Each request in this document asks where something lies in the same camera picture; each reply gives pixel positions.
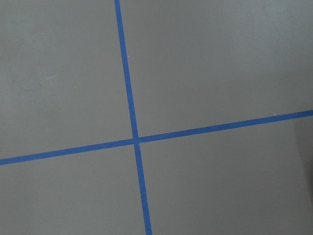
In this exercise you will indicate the blue vertical floor tape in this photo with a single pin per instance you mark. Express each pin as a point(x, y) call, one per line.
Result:
point(132, 114)

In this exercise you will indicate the blue horizontal floor tape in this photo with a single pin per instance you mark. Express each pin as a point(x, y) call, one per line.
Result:
point(158, 137)

